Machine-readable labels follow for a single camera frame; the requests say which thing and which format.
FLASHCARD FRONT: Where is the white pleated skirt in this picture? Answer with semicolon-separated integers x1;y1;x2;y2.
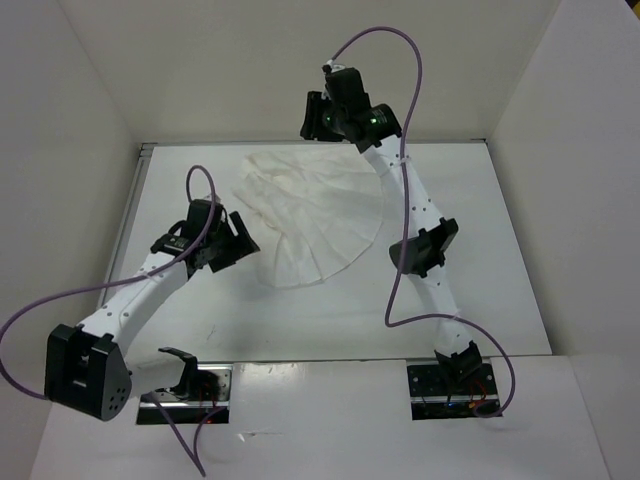
233;146;384;289

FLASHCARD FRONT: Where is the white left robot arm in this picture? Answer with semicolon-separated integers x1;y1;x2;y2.
44;199;259;421

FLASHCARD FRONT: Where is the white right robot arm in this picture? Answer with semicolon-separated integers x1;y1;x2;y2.
300;88;482;394

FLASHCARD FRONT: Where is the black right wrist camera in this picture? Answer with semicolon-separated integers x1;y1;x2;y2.
325;67;366;103

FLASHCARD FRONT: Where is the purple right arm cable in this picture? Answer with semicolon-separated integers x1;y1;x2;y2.
327;27;517;419

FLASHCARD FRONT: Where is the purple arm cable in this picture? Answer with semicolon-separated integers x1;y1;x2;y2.
327;27;517;419
0;166;226;477

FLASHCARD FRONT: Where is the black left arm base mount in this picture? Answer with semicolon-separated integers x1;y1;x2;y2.
154;363;234;426

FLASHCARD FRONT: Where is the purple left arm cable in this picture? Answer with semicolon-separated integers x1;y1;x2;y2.
0;166;226;477

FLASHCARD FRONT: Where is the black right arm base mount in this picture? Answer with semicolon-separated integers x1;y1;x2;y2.
406;362;501;421

